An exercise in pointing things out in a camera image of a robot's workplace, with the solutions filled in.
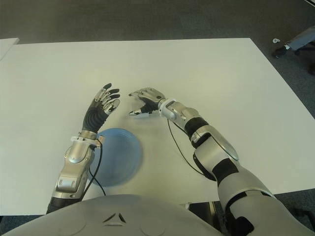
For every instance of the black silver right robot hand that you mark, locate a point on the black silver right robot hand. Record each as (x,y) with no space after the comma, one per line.
(153,94)

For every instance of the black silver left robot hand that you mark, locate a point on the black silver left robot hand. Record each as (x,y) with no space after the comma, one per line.
(93,119)

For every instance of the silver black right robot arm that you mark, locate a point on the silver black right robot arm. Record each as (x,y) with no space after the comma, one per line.
(221,157)

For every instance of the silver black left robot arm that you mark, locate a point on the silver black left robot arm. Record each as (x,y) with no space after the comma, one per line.
(73,159)

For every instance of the blue plastic plate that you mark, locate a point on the blue plastic plate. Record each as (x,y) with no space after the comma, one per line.
(120,157)

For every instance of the grey robot torso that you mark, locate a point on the grey robot torso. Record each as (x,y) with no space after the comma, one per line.
(110,216)

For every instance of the white side table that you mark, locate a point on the white side table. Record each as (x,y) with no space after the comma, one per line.
(6,46)

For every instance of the small white floor object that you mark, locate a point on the small white floor object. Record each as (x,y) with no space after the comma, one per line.
(276,40)

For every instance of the person's blue jeans leg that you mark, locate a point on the person's blue jeans leg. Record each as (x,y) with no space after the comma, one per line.
(302,40)

